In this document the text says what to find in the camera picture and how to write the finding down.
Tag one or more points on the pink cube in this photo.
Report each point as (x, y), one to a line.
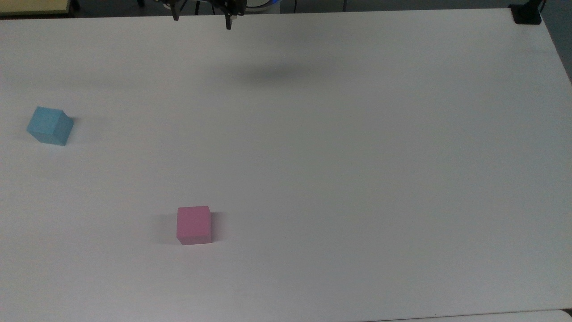
(194, 225)

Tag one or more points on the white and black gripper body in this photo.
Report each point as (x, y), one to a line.
(196, 3)

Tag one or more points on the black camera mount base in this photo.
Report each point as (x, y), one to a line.
(526, 14)

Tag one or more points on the blue cube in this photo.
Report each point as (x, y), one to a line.
(48, 126)

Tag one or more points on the yellow table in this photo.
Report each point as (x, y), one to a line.
(31, 6)

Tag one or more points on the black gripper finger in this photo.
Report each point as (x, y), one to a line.
(229, 21)
(176, 14)

